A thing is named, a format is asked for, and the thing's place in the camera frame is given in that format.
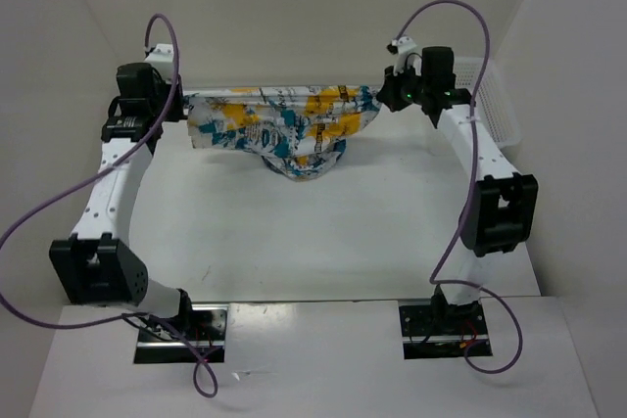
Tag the patterned white teal yellow shorts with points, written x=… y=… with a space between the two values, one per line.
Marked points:
x=300 y=132

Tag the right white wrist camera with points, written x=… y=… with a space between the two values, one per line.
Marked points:
x=404 y=51

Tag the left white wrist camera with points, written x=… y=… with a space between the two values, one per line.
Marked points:
x=161 y=58

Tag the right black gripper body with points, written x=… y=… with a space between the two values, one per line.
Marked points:
x=408 y=86

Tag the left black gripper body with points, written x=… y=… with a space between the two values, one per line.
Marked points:
x=175 y=111

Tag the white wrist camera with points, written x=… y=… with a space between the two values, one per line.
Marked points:
x=161 y=58
x=404 y=51

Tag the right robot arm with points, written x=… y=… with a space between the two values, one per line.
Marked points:
x=498 y=212

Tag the white plastic basket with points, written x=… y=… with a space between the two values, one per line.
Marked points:
x=493 y=103

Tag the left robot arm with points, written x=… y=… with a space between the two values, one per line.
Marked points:
x=95 y=264

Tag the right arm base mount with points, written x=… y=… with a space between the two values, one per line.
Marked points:
x=424 y=337

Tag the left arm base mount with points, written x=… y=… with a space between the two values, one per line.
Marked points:
x=205 y=331

